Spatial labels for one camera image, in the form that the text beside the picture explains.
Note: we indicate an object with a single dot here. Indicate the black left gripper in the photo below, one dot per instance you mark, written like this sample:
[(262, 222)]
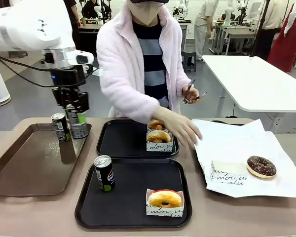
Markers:
[(69, 79)]

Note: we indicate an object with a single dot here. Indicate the black Pepsi soda can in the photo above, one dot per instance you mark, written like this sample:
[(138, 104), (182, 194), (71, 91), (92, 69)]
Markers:
[(104, 172), (60, 128), (77, 126)]

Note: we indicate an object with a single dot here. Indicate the black serving tongs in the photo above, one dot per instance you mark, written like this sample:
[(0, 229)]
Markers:
[(192, 84)]

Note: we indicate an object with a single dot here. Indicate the yellow glazed donut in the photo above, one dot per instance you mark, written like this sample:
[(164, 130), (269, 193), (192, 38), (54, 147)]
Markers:
[(162, 212)]

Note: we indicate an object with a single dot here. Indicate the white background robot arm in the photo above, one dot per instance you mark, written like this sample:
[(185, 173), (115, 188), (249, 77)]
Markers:
[(229, 10)]

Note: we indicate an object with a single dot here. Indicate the person left forearm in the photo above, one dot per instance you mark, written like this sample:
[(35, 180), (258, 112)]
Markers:
[(182, 82)]

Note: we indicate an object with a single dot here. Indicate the person right forearm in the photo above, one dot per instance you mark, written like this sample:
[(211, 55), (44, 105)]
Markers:
[(138, 106)]

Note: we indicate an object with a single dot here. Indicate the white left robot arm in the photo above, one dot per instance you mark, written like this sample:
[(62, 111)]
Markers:
[(27, 24)]

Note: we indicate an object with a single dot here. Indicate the person right hand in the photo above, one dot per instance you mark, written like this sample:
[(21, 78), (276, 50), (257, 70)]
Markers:
[(180, 126)]

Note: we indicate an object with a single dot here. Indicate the person left hand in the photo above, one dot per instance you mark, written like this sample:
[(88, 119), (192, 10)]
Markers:
[(192, 95)]

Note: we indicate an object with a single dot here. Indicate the person in pink fleece jacket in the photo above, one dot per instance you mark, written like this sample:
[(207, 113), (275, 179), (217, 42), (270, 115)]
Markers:
[(121, 61)]

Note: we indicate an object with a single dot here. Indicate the bystander in black clothes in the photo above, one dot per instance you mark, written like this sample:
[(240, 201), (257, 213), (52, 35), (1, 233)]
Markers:
[(76, 37)]

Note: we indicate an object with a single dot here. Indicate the black square tray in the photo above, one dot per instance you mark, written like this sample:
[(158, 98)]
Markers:
[(123, 140), (133, 202)]

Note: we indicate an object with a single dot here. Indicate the brown plastic tray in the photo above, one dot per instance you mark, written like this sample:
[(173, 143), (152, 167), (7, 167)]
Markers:
[(27, 160)]

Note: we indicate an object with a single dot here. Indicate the seated bystander in dark top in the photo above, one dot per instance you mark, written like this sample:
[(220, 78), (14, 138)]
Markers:
[(88, 7)]

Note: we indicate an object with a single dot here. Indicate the beige face mask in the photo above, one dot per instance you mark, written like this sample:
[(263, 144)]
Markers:
[(144, 13)]

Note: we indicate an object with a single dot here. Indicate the grey step stool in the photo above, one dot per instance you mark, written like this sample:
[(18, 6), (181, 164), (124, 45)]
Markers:
[(188, 53)]

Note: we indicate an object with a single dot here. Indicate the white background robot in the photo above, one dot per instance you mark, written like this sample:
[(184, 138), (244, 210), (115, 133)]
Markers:
[(180, 8)]

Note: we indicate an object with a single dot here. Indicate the bystander in beige clothes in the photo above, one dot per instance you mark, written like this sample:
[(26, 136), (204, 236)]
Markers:
[(201, 29)]

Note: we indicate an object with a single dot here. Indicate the white paper sheet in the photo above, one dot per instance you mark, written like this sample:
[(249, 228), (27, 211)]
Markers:
[(236, 145)]

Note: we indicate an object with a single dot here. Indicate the empty printed paper box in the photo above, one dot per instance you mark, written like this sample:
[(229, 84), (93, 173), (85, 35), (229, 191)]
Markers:
[(227, 176)]

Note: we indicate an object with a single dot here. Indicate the white side table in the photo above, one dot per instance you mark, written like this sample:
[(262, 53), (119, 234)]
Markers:
[(249, 81)]

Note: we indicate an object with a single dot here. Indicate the grey background workbench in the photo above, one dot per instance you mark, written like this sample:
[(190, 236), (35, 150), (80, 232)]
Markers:
[(236, 32)]

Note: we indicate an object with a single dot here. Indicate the black tripod pole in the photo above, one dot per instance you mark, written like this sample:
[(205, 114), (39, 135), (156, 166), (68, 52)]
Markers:
[(260, 32)]

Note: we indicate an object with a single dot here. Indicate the chocolate sprinkled donut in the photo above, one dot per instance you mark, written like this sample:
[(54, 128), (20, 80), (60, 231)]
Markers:
[(261, 165)]

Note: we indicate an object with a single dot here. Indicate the bystander white top black trousers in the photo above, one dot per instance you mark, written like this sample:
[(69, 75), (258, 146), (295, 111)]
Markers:
[(273, 14)]

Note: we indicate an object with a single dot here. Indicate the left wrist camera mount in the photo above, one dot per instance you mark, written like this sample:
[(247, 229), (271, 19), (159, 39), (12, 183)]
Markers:
[(87, 68)]

